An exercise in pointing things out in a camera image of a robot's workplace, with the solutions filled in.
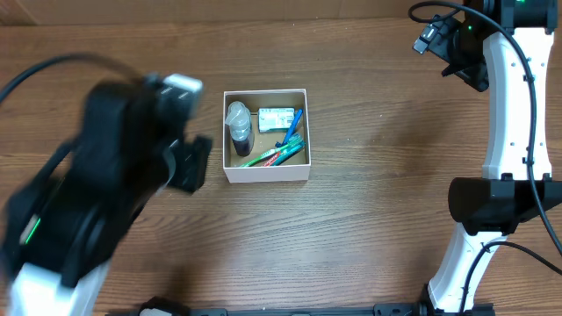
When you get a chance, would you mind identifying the dark bottle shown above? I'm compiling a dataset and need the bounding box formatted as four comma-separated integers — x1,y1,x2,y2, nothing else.
225,101,254,156

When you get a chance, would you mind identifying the green soap bar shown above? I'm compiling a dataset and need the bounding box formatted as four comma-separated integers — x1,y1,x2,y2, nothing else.
257,108,295,133

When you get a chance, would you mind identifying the Colgate toothpaste tube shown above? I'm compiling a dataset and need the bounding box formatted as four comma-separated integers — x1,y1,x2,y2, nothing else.
263,141,306,167

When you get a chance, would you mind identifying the green white toothbrush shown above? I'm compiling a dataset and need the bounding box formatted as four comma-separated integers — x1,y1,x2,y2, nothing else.
241,134,304,168

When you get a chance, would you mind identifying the blue disposable razor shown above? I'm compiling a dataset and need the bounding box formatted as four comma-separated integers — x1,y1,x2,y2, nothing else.
276,109,303,147

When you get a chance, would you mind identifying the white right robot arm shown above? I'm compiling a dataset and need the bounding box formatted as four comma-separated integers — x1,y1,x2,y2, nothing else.
414,0,561,315

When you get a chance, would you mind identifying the white cardboard box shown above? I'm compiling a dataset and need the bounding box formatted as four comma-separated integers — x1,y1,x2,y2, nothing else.
222,89,312,183

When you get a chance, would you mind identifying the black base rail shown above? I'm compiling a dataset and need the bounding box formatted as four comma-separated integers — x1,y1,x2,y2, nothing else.
104,296,496,316

